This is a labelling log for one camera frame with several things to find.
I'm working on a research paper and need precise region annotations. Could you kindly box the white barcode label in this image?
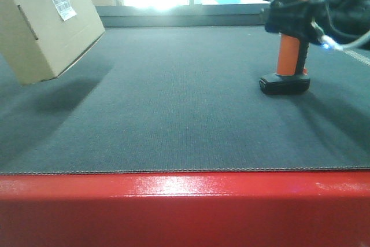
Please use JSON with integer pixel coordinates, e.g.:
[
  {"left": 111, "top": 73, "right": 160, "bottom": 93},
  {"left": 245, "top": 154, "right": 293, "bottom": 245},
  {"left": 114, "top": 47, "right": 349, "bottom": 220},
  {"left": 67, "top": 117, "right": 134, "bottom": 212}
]
[{"left": 52, "top": 0, "right": 77, "bottom": 21}]

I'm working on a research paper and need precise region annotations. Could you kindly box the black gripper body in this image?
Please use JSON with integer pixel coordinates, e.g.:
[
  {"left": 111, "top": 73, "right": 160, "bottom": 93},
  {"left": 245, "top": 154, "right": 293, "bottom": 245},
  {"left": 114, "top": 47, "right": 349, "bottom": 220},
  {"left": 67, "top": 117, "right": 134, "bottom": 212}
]
[{"left": 310, "top": 0, "right": 369, "bottom": 49}]

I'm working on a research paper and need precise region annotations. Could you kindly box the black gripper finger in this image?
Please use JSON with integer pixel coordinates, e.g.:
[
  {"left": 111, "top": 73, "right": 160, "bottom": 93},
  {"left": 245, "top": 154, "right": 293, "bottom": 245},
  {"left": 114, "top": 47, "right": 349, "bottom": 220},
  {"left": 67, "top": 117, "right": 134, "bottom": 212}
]
[{"left": 261, "top": 0, "right": 317, "bottom": 40}]

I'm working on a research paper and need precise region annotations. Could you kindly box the brown cardboard package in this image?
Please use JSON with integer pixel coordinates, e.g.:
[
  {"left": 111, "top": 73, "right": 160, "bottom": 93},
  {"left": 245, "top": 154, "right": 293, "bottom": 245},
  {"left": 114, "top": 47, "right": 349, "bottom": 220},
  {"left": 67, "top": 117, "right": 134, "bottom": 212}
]
[{"left": 1, "top": 0, "right": 105, "bottom": 85}]

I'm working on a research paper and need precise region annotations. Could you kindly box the orange black scanner gun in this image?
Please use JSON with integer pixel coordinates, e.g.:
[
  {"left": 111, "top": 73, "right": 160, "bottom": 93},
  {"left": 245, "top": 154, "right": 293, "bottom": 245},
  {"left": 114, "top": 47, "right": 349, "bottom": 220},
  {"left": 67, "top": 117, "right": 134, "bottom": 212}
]
[{"left": 259, "top": 0, "right": 310, "bottom": 95}]

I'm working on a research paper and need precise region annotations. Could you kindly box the red conveyor frame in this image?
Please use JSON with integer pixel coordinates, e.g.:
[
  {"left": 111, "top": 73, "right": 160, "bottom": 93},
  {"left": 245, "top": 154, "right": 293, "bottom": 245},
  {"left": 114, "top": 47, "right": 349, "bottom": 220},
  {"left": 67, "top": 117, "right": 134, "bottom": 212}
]
[{"left": 1, "top": 171, "right": 369, "bottom": 246}]

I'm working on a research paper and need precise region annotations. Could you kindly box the light blue tray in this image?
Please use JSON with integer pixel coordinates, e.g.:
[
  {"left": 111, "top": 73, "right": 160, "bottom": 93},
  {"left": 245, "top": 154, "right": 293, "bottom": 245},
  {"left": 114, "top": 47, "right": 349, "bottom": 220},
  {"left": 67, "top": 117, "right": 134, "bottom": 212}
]
[{"left": 210, "top": 0, "right": 242, "bottom": 5}]

